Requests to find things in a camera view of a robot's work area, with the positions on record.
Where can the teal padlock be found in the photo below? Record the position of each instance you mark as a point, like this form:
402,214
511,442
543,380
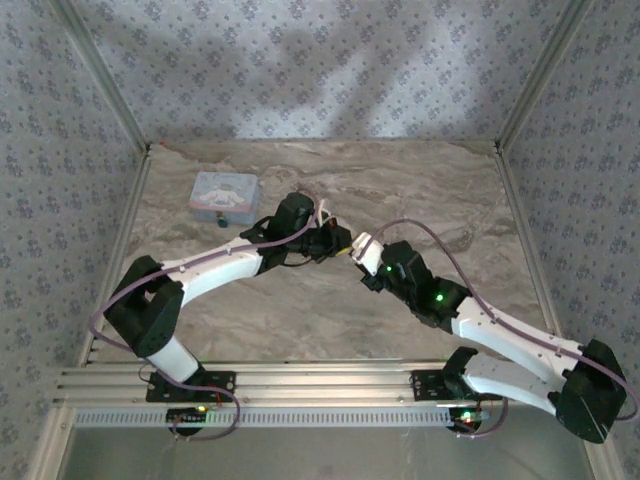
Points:
221,220

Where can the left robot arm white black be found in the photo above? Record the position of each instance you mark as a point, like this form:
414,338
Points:
220,270

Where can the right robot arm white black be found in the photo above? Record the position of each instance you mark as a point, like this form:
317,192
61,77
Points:
505,335

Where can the pastel cartoon tin box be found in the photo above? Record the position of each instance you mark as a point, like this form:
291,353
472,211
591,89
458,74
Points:
225,197

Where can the right controller board green light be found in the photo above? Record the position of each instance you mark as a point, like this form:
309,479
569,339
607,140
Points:
466,417

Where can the controller board green light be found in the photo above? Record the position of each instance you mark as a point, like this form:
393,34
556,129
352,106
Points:
466,417
189,415

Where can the left controller board green light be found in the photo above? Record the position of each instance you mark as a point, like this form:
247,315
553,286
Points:
189,415

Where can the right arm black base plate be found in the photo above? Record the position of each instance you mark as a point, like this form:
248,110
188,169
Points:
427,385

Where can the aluminium table edge rail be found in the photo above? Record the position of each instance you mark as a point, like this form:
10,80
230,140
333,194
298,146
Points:
525,235
120,240

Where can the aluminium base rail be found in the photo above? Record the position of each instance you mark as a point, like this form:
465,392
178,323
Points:
310,377

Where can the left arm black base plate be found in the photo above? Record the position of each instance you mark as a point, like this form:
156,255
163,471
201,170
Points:
220,385

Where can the aluminium frame post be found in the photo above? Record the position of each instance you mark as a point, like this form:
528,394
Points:
100,75
545,75

